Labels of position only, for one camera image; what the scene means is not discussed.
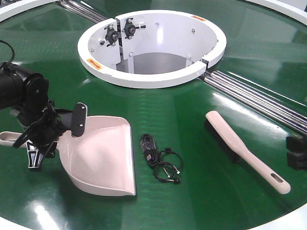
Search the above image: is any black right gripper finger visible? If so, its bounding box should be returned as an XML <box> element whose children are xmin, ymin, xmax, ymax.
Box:
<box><xmin>286</xmin><ymin>136</ymin><xmax>307</xmax><ymax>171</ymax></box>

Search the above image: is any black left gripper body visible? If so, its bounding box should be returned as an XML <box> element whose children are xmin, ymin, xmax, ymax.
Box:
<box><xmin>13</xmin><ymin>100</ymin><xmax>73</xmax><ymax>158</ymax></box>

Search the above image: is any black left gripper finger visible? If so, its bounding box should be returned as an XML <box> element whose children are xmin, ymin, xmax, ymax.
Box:
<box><xmin>26</xmin><ymin>141</ymin><xmax>44</xmax><ymax>172</ymax></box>
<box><xmin>71</xmin><ymin>103</ymin><xmax>87</xmax><ymax>137</ymax></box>

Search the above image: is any pink plastic dustpan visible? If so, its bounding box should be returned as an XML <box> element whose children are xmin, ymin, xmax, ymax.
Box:
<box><xmin>0</xmin><ymin>115</ymin><xmax>137</xmax><ymax>197</ymax></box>

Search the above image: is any pink hand brush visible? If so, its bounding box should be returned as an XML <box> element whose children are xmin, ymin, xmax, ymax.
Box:
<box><xmin>205</xmin><ymin>111</ymin><xmax>291</xmax><ymax>194</ymax></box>

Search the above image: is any black USB cable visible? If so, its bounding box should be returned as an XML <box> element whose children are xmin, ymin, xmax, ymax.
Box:
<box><xmin>140</xmin><ymin>133</ymin><xmax>159</xmax><ymax>166</ymax></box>

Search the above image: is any small black looped cable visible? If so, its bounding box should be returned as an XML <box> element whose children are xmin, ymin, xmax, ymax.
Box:
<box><xmin>153</xmin><ymin>148</ymin><xmax>184</xmax><ymax>184</ymax></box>

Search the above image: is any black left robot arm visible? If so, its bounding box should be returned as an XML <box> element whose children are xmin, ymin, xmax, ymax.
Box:
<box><xmin>0</xmin><ymin>62</ymin><xmax>87</xmax><ymax>172</ymax></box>

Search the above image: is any right steel roller strip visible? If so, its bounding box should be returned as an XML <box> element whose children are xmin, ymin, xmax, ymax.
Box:
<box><xmin>199</xmin><ymin>70</ymin><xmax>307</xmax><ymax>135</ymax></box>

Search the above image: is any steel roller strip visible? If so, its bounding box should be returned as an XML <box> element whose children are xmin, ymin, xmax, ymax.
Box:
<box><xmin>57</xmin><ymin>0</ymin><xmax>109</xmax><ymax>23</ymax></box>
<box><xmin>199</xmin><ymin>70</ymin><xmax>307</xmax><ymax>135</ymax></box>

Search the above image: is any left steel roller strip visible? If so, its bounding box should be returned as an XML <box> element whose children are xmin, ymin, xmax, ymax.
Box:
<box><xmin>57</xmin><ymin>0</ymin><xmax>109</xmax><ymax>23</ymax></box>

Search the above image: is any white outer rim left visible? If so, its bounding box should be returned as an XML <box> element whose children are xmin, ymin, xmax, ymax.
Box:
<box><xmin>0</xmin><ymin>0</ymin><xmax>55</xmax><ymax>22</ymax></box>

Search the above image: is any white rim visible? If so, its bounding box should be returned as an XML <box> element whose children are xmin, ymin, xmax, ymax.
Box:
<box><xmin>0</xmin><ymin>0</ymin><xmax>55</xmax><ymax>22</ymax></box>
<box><xmin>247</xmin><ymin>0</ymin><xmax>307</xmax><ymax>25</ymax></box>

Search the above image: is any white outer rim right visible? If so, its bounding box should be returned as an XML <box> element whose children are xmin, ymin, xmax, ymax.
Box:
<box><xmin>247</xmin><ymin>0</ymin><xmax>307</xmax><ymax>25</ymax></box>

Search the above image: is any left black bearing mount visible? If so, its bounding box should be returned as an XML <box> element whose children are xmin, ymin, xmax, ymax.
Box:
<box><xmin>105</xmin><ymin>24</ymin><xmax>118</xmax><ymax>47</ymax></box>

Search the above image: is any black bearing mount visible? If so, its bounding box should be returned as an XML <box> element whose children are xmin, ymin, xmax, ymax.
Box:
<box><xmin>105</xmin><ymin>24</ymin><xmax>118</xmax><ymax>47</ymax></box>
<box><xmin>123</xmin><ymin>18</ymin><xmax>146</xmax><ymax>39</ymax></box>

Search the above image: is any white central conveyor ring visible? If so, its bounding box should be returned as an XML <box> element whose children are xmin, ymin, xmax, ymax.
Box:
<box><xmin>77</xmin><ymin>10</ymin><xmax>227</xmax><ymax>89</ymax></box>

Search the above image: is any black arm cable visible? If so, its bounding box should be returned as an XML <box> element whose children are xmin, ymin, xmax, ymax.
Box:
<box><xmin>0</xmin><ymin>39</ymin><xmax>15</xmax><ymax>67</ymax></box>

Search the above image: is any right black bearing mount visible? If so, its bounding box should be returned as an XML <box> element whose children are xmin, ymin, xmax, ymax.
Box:
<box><xmin>123</xmin><ymin>18</ymin><xmax>146</xmax><ymax>39</ymax></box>

